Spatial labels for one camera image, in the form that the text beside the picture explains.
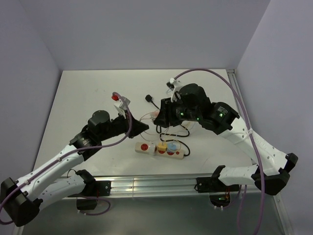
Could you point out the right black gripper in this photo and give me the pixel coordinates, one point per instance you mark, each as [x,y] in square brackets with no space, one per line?
[163,118]

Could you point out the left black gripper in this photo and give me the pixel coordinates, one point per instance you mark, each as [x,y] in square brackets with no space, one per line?
[137,128]

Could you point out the pink charger plug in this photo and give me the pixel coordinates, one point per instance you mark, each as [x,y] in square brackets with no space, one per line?
[154,114]

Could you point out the white charger adapter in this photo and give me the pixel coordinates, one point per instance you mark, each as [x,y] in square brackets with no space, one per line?
[152,149]

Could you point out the yellow charger plug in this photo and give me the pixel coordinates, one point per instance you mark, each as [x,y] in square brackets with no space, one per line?
[162,146]

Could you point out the blue charger plug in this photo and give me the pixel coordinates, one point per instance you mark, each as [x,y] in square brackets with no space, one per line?
[171,147]

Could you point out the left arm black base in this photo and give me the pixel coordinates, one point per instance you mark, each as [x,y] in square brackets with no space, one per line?
[89,197]

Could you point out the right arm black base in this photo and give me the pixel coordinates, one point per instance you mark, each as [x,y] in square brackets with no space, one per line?
[226,194]

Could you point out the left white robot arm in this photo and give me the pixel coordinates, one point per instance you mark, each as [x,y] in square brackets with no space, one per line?
[19,197]

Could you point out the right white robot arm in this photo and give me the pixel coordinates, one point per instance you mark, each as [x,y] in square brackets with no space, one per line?
[272,167]

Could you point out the beige power strip red sockets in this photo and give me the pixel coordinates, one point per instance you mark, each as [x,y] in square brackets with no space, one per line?
[142,148]

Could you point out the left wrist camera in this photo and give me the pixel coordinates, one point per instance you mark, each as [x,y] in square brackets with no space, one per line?
[120,104]

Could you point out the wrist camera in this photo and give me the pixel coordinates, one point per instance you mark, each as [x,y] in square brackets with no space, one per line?
[174,86]
[120,104]

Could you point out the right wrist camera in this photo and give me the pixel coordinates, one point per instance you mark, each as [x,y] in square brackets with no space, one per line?
[174,86]

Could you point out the aluminium mounting rail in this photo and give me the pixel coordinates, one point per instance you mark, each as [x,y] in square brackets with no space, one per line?
[130,186]

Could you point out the right side aluminium rail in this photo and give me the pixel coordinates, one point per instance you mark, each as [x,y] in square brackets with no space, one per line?
[235,85]

